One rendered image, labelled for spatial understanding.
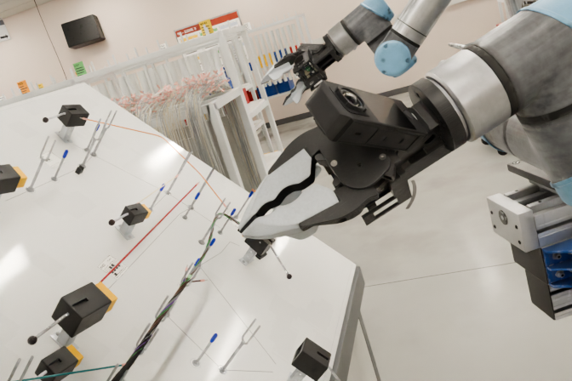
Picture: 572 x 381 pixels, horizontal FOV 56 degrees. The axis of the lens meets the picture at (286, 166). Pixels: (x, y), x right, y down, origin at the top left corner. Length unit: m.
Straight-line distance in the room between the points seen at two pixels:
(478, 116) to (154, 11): 9.80
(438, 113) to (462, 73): 0.04
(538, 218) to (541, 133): 0.71
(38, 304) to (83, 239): 0.21
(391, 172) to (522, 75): 0.14
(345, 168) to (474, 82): 0.13
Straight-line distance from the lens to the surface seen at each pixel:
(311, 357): 1.12
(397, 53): 1.18
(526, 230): 1.23
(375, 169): 0.46
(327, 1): 9.31
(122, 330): 1.08
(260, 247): 1.34
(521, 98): 0.50
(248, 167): 2.35
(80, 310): 0.92
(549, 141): 0.54
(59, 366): 0.90
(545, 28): 0.51
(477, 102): 0.48
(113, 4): 10.54
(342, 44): 1.33
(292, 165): 0.48
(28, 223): 1.20
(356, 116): 0.40
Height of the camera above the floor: 1.62
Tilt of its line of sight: 14 degrees down
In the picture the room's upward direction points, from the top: 17 degrees counter-clockwise
